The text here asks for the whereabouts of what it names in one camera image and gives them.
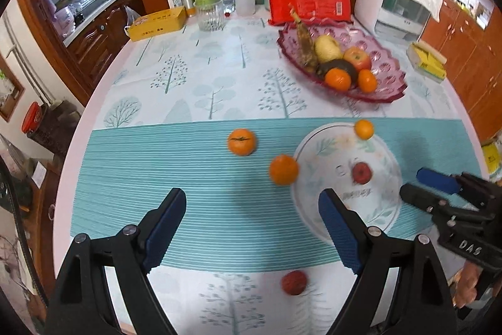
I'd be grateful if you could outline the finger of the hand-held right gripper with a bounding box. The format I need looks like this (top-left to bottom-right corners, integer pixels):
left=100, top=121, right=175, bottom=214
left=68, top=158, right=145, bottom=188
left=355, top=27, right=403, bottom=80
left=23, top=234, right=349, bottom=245
left=416, top=167, right=471, bottom=197
left=399, top=183, right=456, bottom=217

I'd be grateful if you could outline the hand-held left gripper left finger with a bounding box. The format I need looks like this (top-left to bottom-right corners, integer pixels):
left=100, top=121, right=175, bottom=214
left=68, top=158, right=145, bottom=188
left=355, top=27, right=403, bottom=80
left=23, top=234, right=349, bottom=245
left=45, top=188, right=187, bottom=335

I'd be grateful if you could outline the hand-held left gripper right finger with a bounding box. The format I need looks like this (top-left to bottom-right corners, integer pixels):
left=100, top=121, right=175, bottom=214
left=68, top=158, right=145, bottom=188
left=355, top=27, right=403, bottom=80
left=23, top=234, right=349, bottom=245
left=318, top=188, right=457, bottom=335

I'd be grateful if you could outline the white round plate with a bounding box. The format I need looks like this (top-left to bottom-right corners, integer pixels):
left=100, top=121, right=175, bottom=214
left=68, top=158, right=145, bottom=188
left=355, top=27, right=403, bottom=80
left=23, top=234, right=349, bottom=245
left=290, top=123, right=404, bottom=235

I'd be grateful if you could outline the small red fruit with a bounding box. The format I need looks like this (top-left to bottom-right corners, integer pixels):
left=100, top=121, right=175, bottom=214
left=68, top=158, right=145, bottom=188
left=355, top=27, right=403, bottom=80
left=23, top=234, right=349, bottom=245
left=280, top=270, right=308, bottom=296
left=352, top=161, right=372, bottom=185

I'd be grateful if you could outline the mandarin orange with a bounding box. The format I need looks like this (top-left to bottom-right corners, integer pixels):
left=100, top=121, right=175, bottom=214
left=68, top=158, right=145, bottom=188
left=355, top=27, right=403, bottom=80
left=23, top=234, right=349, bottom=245
left=354, top=120, right=375, bottom=140
left=358, top=69, right=378, bottom=93
left=325, top=67, right=352, bottom=92
left=269, top=154, right=299, bottom=186
left=227, top=128, right=257, bottom=157

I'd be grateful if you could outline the pink glass fruit bowl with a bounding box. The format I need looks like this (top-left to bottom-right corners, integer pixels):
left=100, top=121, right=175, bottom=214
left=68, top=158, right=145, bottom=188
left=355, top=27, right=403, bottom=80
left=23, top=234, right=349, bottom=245
left=276, top=21, right=409, bottom=103

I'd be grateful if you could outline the red apple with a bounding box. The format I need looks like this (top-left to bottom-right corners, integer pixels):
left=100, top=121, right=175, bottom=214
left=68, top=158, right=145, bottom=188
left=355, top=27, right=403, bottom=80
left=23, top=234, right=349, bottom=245
left=343, top=46, right=372, bottom=72

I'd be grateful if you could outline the yellow pear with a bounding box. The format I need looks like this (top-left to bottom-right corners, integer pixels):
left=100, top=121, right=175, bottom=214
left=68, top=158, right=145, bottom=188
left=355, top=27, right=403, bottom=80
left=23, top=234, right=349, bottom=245
left=315, top=36, right=343, bottom=63

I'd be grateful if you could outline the brown overripe banana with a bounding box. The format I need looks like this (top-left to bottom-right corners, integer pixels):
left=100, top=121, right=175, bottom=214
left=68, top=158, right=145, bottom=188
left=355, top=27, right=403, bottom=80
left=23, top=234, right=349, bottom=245
left=288, top=3, right=358, bottom=86

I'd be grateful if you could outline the person's right hand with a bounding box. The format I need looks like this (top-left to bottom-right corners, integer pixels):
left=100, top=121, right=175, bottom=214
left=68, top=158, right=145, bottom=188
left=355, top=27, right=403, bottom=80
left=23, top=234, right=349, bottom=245
left=453, top=262, right=484, bottom=309

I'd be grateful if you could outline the teal striped placemat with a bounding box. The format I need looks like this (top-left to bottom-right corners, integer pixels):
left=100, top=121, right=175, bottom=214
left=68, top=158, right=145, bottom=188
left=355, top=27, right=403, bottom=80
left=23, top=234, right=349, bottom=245
left=70, top=118, right=489, bottom=273

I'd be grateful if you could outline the wooden sideboard cabinet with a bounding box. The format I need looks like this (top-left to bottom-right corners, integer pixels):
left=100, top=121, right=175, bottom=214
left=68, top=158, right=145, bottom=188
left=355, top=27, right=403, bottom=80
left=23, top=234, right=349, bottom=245
left=421, top=0, right=502, bottom=139

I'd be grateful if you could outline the red bucket lid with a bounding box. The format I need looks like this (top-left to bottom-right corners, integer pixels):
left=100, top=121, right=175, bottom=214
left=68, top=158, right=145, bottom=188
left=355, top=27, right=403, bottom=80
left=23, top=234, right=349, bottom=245
left=21, top=101, right=42, bottom=135

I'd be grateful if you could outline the yellow cardboard box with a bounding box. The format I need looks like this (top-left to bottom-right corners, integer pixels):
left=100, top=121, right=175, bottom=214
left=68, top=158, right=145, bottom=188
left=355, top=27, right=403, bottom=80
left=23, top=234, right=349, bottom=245
left=127, top=6, right=187, bottom=42

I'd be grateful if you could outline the clear drinking glass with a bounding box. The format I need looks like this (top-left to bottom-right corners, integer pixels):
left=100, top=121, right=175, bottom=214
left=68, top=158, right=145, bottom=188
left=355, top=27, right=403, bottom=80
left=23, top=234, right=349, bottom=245
left=195, top=0, right=225, bottom=32

